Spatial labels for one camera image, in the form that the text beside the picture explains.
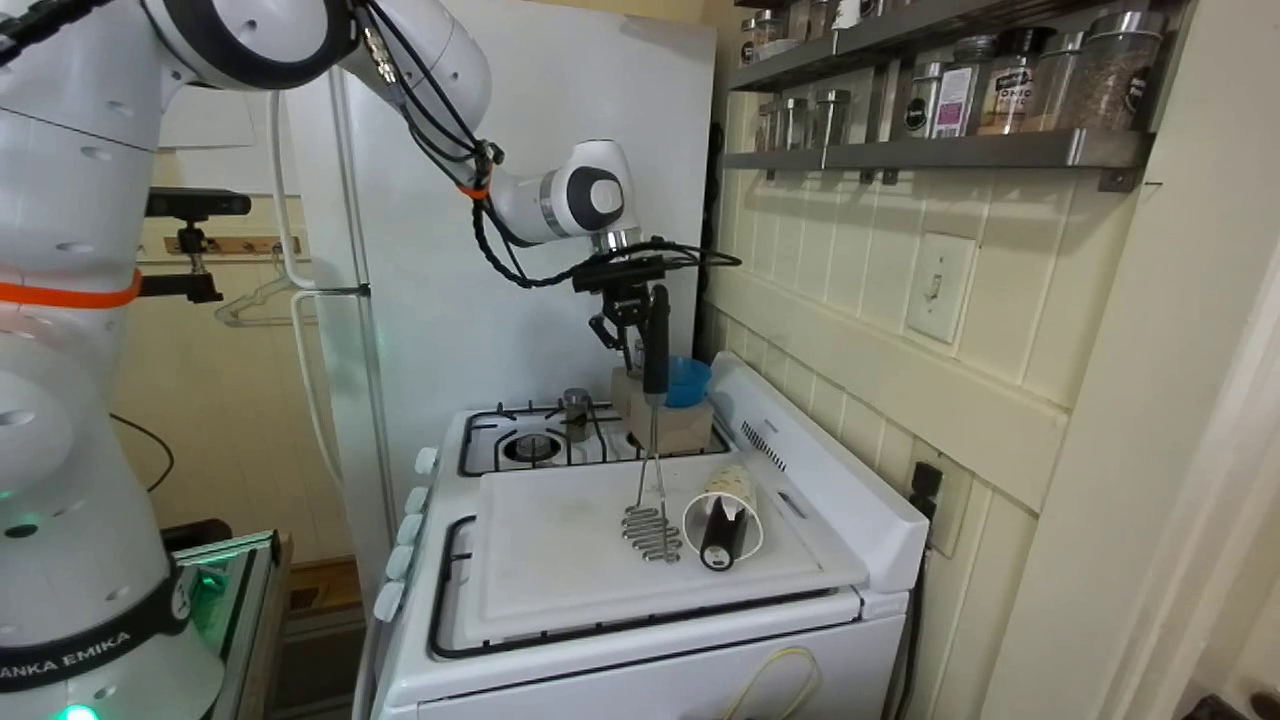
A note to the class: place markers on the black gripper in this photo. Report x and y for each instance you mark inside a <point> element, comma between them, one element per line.
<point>622,306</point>

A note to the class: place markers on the blue bowl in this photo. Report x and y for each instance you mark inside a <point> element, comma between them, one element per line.
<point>688,382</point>

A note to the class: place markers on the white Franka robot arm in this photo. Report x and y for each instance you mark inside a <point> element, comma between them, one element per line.
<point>95,333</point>

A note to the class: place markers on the glass pepper shaker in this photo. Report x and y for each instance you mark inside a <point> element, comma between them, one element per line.
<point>578,411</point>

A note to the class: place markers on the round stove burner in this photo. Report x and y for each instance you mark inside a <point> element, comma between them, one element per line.
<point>532,448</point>

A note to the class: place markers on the white refrigerator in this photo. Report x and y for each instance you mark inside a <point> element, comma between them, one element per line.
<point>441,267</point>

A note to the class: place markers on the white cutting board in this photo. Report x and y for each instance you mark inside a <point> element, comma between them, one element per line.
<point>603,544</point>

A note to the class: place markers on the spice jar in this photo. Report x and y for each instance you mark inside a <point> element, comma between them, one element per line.
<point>921,96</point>
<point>1115,64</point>
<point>829,118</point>
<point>770,124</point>
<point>757,31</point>
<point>1012,80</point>
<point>952,96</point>
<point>798,123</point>

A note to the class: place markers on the white gas stove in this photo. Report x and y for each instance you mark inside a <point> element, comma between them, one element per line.
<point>643,653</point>

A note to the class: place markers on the metal spice shelf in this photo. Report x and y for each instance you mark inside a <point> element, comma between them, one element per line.
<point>865,42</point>
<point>934,155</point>

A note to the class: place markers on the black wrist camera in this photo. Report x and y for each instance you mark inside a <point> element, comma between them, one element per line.
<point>622,274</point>

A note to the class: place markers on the white light switch plate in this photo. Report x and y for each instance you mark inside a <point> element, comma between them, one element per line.
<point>941,286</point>

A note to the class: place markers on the black wall outlet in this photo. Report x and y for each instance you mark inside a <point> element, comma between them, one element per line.
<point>926,487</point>

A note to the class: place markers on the black camera on tripod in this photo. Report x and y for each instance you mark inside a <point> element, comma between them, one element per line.
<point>195,215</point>

